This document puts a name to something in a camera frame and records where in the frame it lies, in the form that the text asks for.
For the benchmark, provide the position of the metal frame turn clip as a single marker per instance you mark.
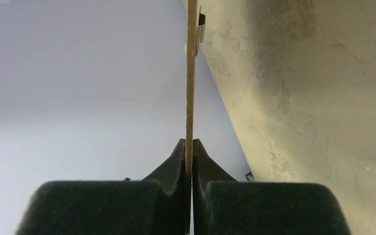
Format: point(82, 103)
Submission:
point(200, 30)

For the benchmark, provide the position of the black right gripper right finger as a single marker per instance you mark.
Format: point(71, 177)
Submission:
point(225, 206)

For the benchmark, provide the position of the brown frame backing board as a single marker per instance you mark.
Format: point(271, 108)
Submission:
point(191, 47)

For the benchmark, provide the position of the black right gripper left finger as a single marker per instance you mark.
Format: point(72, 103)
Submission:
point(156, 205)

